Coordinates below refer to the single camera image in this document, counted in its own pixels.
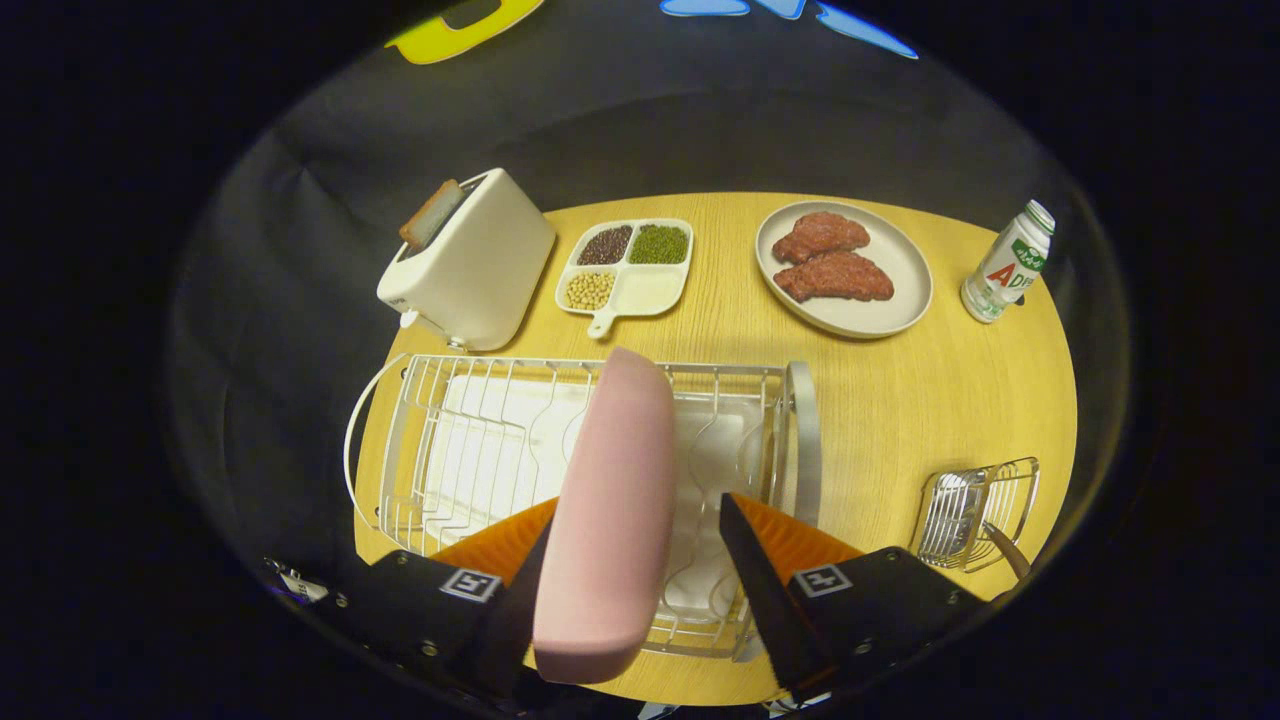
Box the white round plate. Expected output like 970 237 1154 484
755 201 934 340

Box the wooden handled metal spoon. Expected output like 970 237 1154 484
983 520 1032 581

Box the red meat patty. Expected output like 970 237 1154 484
773 250 895 304
771 211 871 265

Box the white green label bottle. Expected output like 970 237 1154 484
960 199 1057 324

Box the pile of dark red beans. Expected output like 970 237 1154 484
577 225 634 267

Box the white toaster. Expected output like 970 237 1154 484
376 167 557 353

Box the white divided dish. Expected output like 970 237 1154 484
555 218 695 340

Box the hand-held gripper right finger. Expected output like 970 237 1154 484
719 492 991 703

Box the pile of yellow soybeans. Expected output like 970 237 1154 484
566 271 616 311

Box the white wire dish rack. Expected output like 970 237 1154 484
343 353 824 663

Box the brown bread slice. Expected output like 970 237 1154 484
399 179 464 249

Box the black backdrop cloth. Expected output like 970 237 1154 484
168 0 1131 601

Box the white drip tray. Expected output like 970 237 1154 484
425 372 776 621

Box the white printed strap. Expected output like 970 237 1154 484
263 558 329 604

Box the metal wire basket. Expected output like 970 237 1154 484
909 457 1041 573

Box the pile of green beans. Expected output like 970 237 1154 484
629 224 690 266

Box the pink plate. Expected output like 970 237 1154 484
532 347 677 685

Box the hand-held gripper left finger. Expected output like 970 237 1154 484
325 497 558 701

